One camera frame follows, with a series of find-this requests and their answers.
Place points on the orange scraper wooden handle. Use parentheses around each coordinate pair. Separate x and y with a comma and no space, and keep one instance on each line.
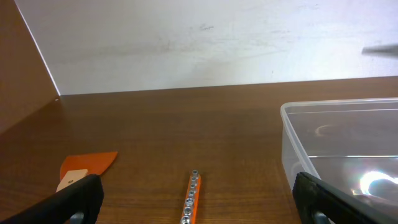
(76,167)

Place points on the orange socket bit rail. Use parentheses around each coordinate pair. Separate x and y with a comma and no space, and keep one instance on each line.
(190,207)

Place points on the orange-black long nose pliers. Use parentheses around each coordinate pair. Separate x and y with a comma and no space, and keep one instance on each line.
(382,51)

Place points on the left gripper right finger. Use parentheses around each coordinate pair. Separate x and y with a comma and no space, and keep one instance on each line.
(320,202)

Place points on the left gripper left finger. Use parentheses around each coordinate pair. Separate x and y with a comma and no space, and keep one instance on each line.
(84,196)

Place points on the clear plastic container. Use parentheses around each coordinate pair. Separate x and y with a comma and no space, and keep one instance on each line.
(349,144)

